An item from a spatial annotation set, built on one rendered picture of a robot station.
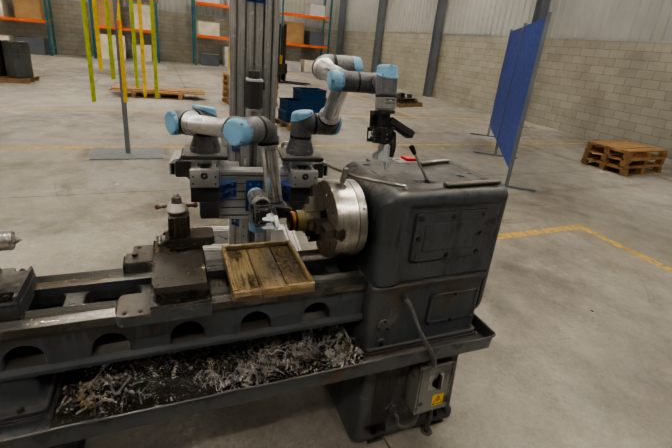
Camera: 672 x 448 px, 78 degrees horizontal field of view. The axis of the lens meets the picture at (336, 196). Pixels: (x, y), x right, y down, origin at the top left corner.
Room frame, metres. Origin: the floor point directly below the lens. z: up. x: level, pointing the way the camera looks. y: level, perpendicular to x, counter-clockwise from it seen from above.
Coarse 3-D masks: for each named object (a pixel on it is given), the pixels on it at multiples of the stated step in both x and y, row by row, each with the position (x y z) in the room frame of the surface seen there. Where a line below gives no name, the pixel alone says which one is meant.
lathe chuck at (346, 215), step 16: (336, 192) 1.46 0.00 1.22; (352, 192) 1.48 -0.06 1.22; (336, 208) 1.41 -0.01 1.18; (352, 208) 1.43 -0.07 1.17; (336, 224) 1.40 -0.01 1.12; (352, 224) 1.41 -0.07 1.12; (320, 240) 1.53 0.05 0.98; (336, 240) 1.38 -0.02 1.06; (352, 240) 1.40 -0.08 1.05; (336, 256) 1.44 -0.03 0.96
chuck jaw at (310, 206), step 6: (312, 186) 1.55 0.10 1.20; (318, 186) 1.56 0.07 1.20; (312, 192) 1.55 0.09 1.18; (318, 192) 1.55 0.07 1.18; (306, 198) 1.55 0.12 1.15; (312, 198) 1.53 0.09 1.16; (318, 198) 1.54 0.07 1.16; (306, 204) 1.51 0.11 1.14; (312, 204) 1.52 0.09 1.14; (318, 204) 1.52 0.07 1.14; (306, 210) 1.50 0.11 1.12; (312, 210) 1.50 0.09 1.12; (318, 210) 1.51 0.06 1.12; (324, 210) 1.56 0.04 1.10
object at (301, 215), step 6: (294, 210) 1.50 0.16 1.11; (300, 210) 1.49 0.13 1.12; (288, 216) 1.49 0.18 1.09; (294, 216) 1.45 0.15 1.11; (300, 216) 1.45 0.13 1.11; (306, 216) 1.46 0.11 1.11; (312, 216) 1.48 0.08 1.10; (288, 222) 1.49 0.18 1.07; (294, 222) 1.44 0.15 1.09; (300, 222) 1.44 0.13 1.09; (306, 222) 1.45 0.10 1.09; (288, 228) 1.46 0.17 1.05; (294, 228) 1.44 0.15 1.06; (300, 228) 1.45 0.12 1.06; (306, 228) 1.45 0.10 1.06
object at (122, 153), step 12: (144, 0) 5.71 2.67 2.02; (156, 0) 5.77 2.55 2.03; (120, 72) 5.56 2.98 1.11; (120, 84) 5.55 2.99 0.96; (96, 156) 5.28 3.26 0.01; (108, 156) 5.33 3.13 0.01; (120, 156) 5.38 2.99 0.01; (132, 156) 5.44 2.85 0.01; (144, 156) 5.49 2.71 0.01; (156, 156) 5.55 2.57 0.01
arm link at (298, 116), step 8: (296, 112) 2.17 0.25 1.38; (304, 112) 2.17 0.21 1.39; (312, 112) 2.19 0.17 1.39; (296, 120) 2.15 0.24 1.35; (304, 120) 2.15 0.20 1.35; (312, 120) 2.17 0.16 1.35; (296, 128) 2.15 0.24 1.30; (304, 128) 2.15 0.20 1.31; (312, 128) 2.16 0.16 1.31; (296, 136) 2.15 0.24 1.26; (304, 136) 2.15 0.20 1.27
